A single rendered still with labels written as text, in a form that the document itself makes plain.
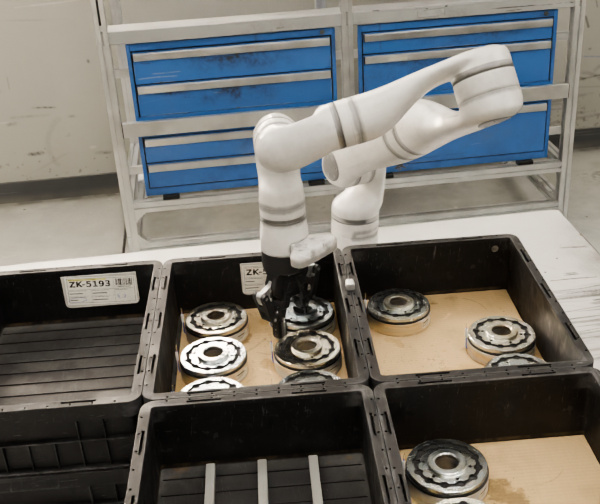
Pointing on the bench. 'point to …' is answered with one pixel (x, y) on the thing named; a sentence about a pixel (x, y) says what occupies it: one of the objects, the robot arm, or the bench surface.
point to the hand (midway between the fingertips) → (290, 323)
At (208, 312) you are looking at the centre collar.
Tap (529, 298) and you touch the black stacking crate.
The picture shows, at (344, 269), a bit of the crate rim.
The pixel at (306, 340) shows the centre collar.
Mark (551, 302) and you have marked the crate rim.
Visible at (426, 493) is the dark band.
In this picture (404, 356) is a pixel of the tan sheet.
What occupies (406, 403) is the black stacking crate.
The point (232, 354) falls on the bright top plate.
